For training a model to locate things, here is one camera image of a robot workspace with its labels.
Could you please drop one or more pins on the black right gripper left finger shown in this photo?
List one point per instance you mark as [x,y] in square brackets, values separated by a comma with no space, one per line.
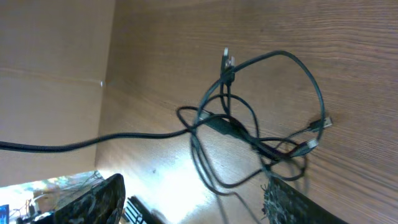
[102,204]

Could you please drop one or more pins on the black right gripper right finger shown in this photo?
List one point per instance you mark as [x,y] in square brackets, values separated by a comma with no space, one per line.
[285,205]

